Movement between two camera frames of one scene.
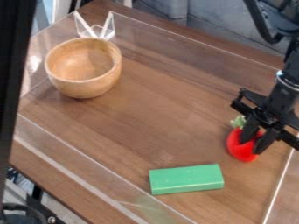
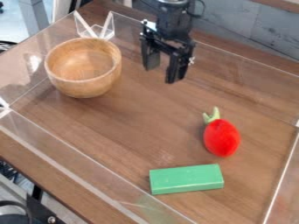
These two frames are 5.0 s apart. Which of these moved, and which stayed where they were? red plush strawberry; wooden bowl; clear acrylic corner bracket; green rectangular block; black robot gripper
Moved: black robot gripper; red plush strawberry
Stayed: wooden bowl; clear acrylic corner bracket; green rectangular block
